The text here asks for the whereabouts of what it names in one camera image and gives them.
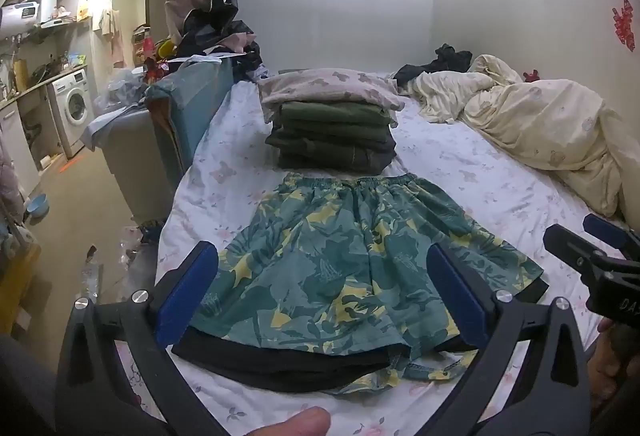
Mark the blue bowl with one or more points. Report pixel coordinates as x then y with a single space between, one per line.
37 206

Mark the person's left hand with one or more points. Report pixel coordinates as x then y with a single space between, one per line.
290 423

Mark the olive green folded pants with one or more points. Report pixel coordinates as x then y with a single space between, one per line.
335 110
335 129

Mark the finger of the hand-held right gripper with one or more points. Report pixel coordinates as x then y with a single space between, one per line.
570 248
607 231

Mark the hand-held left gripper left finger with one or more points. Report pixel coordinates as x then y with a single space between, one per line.
187 296

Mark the cream printed duvet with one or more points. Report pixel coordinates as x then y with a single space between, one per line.
540 116

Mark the yellow box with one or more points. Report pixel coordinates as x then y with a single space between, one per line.
17 286

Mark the grey cabinet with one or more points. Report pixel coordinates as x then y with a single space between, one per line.
135 156

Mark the clear plastic bags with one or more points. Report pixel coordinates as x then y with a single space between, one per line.
120 89

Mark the white water heater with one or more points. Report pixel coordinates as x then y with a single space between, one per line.
20 16

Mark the person's right hand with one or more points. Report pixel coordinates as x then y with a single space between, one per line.
602 366

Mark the green floral shorts pants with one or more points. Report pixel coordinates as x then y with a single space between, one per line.
325 276

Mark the small red toy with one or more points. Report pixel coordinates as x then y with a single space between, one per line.
531 75

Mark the beige printed folded pants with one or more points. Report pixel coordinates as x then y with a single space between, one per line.
325 84

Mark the white paper sheet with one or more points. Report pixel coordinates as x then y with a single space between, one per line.
197 59

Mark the white floral bed sheet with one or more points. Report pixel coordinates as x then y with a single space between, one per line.
475 176

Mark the pink hanging towel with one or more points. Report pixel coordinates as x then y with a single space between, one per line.
112 34

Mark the dark green folded pants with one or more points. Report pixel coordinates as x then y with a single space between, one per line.
330 146

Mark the black garment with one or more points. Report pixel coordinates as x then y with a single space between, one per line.
445 61

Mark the white washing machine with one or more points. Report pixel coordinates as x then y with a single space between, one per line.
72 111

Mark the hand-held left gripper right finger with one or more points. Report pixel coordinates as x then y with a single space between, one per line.
457 296

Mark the pile of dark clothes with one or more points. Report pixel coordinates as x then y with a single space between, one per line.
220 34

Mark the plastic bottle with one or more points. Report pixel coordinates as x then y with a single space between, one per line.
92 271

